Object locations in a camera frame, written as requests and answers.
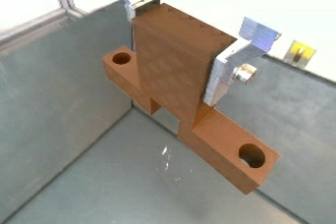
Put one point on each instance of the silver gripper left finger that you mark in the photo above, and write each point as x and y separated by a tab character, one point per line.
139	7

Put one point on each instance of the yellow black marker tag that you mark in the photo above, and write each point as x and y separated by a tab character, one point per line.
299	54

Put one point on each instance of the brown T-shaped block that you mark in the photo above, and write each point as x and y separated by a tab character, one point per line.
163	73

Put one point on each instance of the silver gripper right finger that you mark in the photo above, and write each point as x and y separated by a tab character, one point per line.
230	65

